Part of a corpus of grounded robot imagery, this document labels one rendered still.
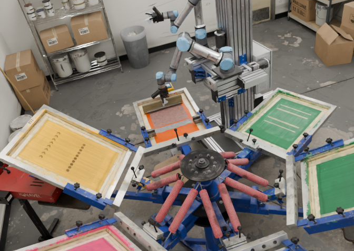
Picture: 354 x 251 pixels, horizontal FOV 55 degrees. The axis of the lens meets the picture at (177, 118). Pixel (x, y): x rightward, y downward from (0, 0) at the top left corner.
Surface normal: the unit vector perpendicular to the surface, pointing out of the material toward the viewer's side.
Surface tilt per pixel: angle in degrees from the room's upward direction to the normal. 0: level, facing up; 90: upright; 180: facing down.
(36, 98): 90
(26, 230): 0
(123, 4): 90
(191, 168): 0
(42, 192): 0
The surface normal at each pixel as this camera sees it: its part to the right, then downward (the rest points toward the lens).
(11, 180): -0.15, -0.78
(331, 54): 0.04, 0.61
